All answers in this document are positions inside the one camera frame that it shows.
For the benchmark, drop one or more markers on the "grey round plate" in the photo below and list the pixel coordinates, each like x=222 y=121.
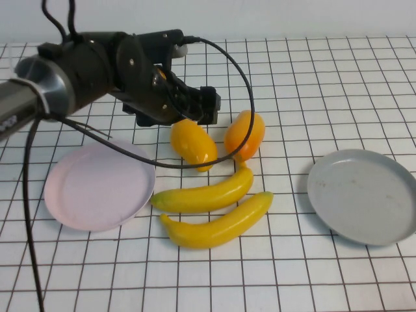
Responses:
x=360 y=198

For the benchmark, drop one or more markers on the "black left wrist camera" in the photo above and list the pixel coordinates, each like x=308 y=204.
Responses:
x=162 y=40

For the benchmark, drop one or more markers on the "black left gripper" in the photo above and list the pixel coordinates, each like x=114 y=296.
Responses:
x=169 y=100

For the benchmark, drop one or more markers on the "yellow banana with curved stem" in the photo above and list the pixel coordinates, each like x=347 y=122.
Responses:
x=201 y=198

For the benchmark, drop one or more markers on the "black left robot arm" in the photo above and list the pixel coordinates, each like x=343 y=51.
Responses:
x=87 y=74

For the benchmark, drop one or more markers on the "plain yellow mango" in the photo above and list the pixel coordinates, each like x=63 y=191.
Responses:
x=195 y=146

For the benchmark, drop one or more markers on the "yellow mango with orange blush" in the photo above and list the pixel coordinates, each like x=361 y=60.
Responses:
x=239 y=133

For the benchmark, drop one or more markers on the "pale pink round plate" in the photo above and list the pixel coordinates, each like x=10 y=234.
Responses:
x=97 y=188

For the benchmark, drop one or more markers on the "yellow banana with straight stem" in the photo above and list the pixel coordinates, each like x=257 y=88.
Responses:
x=214 y=227

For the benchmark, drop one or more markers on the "white black-grid tablecloth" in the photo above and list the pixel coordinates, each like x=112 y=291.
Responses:
x=325 y=84

